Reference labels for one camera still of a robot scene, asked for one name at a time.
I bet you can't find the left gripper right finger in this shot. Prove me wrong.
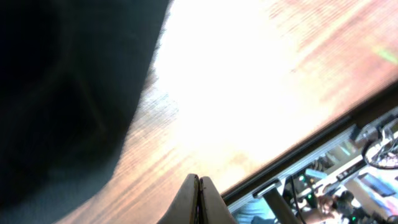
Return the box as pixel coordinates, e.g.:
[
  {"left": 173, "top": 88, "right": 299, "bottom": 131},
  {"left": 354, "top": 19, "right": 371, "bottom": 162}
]
[{"left": 199, "top": 177, "right": 236, "bottom": 224}]

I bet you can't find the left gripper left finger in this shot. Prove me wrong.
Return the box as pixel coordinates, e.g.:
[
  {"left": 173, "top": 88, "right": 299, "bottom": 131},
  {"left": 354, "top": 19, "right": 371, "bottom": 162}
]
[{"left": 157, "top": 174, "right": 199, "bottom": 224}]

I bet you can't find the black t-shirt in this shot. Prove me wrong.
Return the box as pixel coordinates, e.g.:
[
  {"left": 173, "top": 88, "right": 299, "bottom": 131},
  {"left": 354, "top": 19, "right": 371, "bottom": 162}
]
[{"left": 1, "top": 0, "right": 169, "bottom": 223}]

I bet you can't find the background desk clutter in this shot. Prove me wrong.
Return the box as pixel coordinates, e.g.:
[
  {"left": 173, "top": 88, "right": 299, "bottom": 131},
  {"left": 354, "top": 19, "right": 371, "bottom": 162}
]
[{"left": 229, "top": 108, "right": 397, "bottom": 223}]

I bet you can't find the aluminium table edge rail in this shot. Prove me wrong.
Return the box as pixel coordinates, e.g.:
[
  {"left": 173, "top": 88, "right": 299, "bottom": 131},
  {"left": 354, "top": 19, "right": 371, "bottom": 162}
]
[{"left": 221, "top": 82, "right": 397, "bottom": 210}]

